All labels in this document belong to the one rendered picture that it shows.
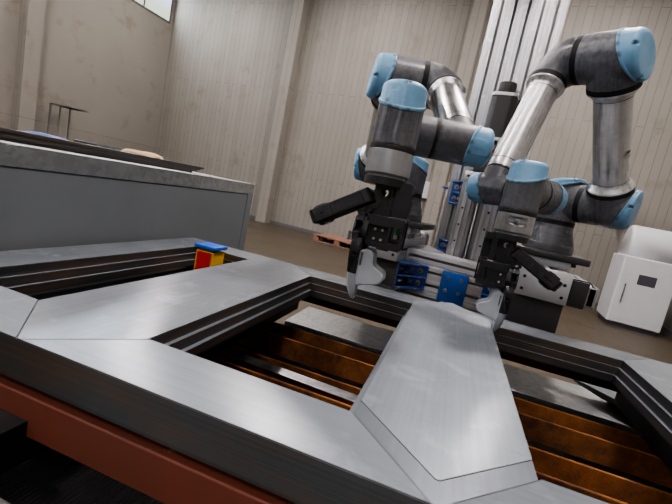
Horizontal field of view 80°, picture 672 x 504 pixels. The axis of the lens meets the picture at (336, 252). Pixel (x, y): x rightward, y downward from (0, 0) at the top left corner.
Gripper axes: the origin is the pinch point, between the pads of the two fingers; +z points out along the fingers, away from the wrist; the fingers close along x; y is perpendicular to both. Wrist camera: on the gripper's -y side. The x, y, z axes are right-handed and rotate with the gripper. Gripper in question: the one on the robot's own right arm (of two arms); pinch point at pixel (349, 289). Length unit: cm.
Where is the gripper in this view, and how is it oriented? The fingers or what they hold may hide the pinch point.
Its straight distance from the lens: 70.6
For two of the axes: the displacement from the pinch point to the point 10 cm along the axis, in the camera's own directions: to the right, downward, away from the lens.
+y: 9.4, 2.3, -2.5
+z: -2.0, 9.7, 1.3
